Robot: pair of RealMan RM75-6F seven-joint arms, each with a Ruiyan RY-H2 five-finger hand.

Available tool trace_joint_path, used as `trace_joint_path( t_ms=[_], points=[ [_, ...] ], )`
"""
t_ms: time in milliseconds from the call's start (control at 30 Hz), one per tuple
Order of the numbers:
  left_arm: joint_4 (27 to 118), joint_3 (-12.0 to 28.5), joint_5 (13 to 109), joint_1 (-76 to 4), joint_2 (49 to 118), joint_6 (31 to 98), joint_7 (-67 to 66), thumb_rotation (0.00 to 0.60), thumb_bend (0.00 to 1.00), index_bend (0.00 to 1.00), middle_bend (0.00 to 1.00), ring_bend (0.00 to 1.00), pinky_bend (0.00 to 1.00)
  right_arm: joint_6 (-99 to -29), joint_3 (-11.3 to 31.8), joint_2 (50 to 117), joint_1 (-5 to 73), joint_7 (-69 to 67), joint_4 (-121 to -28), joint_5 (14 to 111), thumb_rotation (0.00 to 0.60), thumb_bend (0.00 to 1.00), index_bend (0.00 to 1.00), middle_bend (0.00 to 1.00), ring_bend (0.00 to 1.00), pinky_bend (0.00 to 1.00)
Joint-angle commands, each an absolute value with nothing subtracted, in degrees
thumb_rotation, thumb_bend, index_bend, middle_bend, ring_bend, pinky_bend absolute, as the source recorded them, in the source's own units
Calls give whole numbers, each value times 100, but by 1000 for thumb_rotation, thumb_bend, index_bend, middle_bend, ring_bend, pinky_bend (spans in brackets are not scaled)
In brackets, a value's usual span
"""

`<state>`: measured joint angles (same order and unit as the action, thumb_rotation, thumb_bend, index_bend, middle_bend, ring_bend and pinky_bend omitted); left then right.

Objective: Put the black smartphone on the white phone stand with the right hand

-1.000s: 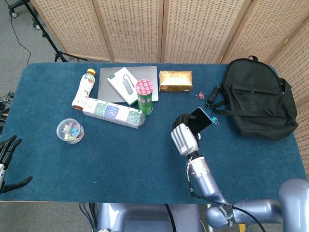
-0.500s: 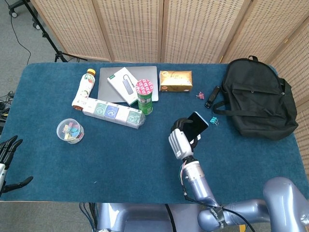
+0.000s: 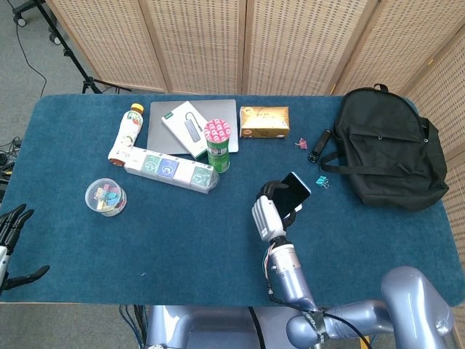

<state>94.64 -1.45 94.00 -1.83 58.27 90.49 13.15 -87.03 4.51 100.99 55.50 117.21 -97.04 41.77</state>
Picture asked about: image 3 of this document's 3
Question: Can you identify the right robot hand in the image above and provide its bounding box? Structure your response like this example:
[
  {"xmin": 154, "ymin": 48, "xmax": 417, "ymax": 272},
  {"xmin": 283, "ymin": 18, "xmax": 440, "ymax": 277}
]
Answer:
[{"xmin": 251, "ymin": 180, "xmax": 304, "ymax": 244}]

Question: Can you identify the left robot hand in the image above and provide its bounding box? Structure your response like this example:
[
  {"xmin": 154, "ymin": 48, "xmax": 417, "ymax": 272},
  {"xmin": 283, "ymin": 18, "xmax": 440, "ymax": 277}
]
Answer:
[{"xmin": 0, "ymin": 203, "xmax": 51, "ymax": 292}]

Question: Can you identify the black smartphone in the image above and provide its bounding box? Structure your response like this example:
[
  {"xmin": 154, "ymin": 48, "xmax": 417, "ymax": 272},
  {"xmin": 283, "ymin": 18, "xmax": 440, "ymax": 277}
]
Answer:
[{"xmin": 270, "ymin": 171, "xmax": 312, "ymax": 218}]

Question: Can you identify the black tripod stand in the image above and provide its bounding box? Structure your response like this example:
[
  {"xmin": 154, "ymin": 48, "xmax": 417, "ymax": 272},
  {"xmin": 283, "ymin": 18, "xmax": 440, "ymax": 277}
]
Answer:
[{"xmin": 34, "ymin": 0, "xmax": 132, "ymax": 95}]

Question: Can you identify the black table frame with casters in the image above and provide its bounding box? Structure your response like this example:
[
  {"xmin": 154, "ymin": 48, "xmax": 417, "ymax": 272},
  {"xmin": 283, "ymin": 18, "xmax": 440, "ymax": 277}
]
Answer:
[{"xmin": 12, "ymin": 0, "xmax": 62, "ymax": 45}]

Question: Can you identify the green chips can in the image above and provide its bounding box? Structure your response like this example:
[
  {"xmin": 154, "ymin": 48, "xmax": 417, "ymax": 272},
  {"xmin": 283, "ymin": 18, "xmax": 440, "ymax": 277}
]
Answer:
[{"xmin": 203, "ymin": 119, "xmax": 233, "ymax": 174}]

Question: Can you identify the blue table mat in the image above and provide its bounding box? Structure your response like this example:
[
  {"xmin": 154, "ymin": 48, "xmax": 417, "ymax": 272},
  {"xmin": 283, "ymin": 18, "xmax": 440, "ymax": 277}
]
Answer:
[{"xmin": 0, "ymin": 94, "xmax": 465, "ymax": 307}]

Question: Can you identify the yellow tissue pack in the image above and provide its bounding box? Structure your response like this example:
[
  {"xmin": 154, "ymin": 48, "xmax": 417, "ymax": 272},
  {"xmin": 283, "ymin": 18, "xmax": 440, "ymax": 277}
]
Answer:
[{"xmin": 239, "ymin": 105, "xmax": 291, "ymax": 140}]

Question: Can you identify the clear tub of clips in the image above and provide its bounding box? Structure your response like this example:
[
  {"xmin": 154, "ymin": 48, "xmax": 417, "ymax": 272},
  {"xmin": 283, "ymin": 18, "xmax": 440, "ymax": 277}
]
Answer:
[{"xmin": 84, "ymin": 177, "xmax": 128, "ymax": 217}]

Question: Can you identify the pocket tissue multipack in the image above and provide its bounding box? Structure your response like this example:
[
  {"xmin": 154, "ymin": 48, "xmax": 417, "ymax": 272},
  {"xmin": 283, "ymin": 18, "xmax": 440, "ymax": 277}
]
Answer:
[{"xmin": 123, "ymin": 146, "xmax": 220, "ymax": 195}]

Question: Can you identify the white product box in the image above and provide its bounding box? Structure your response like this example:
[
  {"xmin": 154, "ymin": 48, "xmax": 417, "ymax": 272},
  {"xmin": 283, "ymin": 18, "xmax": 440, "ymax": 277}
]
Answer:
[{"xmin": 161, "ymin": 100, "xmax": 219, "ymax": 160}]

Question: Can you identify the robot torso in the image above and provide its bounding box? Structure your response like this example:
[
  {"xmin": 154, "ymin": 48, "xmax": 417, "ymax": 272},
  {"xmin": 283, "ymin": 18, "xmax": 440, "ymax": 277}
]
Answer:
[{"xmin": 145, "ymin": 305, "xmax": 313, "ymax": 349}]

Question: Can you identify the black backpack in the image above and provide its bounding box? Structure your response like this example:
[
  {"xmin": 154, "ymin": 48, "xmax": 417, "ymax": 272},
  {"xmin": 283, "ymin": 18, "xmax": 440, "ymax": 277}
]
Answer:
[{"xmin": 319, "ymin": 83, "xmax": 450, "ymax": 212}]

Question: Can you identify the grey laptop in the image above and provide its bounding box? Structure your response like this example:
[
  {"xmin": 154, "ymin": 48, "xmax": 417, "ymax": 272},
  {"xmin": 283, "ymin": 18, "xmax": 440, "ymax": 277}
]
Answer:
[{"xmin": 146, "ymin": 99, "xmax": 240, "ymax": 155}]

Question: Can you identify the tea bottle yellow cap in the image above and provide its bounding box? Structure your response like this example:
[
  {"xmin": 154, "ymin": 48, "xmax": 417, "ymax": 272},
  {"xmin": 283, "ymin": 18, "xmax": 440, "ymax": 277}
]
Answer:
[{"xmin": 108, "ymin": 103, "xmax": 143, "ymax": 167}]

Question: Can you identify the wicker folding screen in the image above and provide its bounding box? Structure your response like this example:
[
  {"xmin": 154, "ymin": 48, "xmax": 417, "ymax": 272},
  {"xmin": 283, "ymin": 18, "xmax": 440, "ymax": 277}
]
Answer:
[{"xmin": 45, "ymin": 0, "xmax": 465, "ymax": 349}]

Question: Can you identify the floor cable bundle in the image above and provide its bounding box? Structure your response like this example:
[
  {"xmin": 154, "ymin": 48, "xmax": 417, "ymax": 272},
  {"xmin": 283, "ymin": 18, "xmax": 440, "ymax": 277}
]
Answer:
[{"xmin": 0, "ymin": 136, "xmax": 23, "ymax": 190}]

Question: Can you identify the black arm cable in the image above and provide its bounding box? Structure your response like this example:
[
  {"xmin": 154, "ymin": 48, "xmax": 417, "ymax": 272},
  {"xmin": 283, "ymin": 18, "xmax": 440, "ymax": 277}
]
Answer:
[{"xmin": 267, "ymin": 278, "xmax": 373, "ymax": 349}]

